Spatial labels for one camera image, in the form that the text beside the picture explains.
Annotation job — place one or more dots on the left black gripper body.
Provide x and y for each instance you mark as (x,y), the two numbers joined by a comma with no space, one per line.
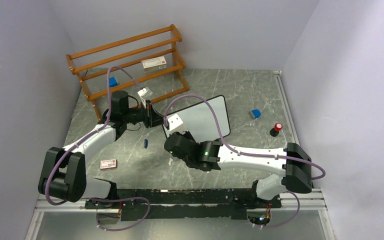
(142,114)

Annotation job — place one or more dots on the white whiteboard black frame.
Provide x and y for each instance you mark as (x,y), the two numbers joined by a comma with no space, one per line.
(200,122)

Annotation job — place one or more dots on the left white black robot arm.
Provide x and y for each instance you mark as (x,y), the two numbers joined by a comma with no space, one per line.
(64,177)

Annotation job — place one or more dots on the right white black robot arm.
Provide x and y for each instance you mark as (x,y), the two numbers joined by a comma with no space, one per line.
(289,168)

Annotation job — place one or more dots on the blue grey whiteboard eraser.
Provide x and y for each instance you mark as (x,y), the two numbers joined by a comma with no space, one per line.
(254,114)

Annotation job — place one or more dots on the blue cube on shelf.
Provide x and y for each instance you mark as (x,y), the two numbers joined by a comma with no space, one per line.
(112,82)

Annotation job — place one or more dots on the orange wooden shelf rack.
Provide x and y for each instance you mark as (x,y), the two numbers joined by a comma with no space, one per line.
(124,57)

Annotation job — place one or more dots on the red white box on table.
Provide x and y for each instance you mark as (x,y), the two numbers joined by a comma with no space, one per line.
(108,164)

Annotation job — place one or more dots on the white red box on shelf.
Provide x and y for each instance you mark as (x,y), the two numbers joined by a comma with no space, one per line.
(154,64)

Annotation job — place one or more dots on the red black bottle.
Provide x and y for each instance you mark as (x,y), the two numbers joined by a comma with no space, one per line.
(274,132)

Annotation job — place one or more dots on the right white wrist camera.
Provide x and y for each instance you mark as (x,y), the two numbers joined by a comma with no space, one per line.
(176,125)

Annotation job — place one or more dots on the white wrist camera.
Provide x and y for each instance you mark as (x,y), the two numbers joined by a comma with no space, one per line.
(144,94)
(176,125)

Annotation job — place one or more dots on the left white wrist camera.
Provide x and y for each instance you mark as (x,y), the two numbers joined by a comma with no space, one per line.
(144,94)

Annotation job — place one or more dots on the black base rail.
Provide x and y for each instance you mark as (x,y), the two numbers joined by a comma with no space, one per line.
(184,203)

